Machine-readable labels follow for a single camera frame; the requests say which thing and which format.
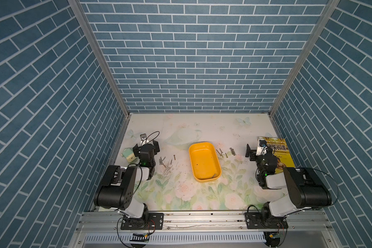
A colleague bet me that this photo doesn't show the screws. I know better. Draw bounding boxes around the screws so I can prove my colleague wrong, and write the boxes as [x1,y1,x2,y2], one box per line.
[159,155,176,168]

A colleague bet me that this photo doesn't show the yellow plastic storage box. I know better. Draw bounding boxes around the yellow plastic storage box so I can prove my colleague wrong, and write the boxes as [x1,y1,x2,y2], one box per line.
[189,142,222,183]

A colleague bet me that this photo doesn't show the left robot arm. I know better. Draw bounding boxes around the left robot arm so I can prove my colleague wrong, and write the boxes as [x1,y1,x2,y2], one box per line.
[94,141,163,230]

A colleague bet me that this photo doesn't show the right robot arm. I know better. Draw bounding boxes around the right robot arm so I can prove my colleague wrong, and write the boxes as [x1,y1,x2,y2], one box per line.
[244,145,332,229]

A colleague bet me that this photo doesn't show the small green white box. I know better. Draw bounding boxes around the small green white box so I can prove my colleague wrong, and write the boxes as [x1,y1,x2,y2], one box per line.
[122,148,136,163]

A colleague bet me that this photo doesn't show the yellow book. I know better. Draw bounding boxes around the yellow book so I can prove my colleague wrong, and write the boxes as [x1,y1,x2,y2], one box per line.
[258,136,296,174]

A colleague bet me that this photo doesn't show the floral table mat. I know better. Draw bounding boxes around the floral table mat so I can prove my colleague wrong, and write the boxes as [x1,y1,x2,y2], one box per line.
[115,113,287,211]

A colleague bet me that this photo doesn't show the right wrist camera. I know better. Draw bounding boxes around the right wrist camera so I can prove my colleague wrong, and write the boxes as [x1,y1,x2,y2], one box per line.
[256,139,267,156]

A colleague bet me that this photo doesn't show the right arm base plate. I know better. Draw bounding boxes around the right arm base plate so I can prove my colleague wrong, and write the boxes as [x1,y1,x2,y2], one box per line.
[244,212,288,229]

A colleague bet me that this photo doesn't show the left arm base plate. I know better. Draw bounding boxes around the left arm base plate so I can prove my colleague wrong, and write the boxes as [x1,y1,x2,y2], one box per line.
[120,212,164,231]

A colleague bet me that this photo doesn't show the aluminium mounting rail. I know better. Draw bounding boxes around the aluminium mounting rail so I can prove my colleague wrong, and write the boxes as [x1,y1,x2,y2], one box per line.
[75,210,333,233]

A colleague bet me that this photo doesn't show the white slotted cable duct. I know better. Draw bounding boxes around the white slotted cable duct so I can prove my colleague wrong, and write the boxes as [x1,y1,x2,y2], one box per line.
[84,231,266,245]

